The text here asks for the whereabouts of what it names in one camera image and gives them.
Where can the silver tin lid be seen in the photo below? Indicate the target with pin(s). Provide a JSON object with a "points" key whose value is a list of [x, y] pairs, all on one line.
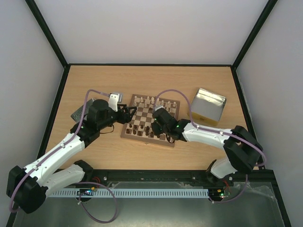
{"points": [[76, 116]]}

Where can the black enclosure frame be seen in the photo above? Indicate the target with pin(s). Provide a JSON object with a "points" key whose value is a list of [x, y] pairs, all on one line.
{"points": [[259, 175]]}

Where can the dark king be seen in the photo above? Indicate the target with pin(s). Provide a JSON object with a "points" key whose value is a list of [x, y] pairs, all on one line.
{"points": [[147, 130]]}

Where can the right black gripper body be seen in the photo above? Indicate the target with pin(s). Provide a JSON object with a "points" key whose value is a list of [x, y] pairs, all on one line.
{"points": [[158, 125]]}

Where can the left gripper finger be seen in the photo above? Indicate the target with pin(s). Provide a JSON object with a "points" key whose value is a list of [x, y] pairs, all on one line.
{"points": [[127, 117], [130, 109]]}

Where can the black mounting rail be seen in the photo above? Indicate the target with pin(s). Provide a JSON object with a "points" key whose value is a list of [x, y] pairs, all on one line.
{"points": [[191, 177]]}

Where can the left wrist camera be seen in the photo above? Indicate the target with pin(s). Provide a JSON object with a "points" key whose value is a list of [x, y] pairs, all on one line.
{"points": [[114, 99]]}

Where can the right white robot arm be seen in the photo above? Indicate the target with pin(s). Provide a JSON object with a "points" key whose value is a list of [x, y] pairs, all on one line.
{"points": [[241, 148]]}

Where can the gold tin box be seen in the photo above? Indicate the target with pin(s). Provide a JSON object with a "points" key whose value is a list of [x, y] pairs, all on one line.
{"points": [[207, 107]]}

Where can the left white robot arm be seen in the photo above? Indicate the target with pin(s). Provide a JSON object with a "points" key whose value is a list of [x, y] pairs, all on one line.
{"points": [[28, 187]]}

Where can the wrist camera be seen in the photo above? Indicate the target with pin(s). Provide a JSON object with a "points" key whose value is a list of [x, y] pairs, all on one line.
{"points": [[114, 99], [157, 108]]}

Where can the light blue cable duct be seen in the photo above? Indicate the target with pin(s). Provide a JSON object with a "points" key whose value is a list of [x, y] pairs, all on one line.
{"points": [[131, 193]]}

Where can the wooden chess board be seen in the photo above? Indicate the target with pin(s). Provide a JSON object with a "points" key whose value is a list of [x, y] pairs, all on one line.
{"points": [[144, 117]]}

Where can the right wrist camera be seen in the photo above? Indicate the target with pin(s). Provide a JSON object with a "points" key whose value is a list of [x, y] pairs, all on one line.
{"points": [[157, 108]]}

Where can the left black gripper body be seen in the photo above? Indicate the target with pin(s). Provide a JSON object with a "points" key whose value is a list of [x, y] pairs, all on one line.
{"points": [[121, 119]]}

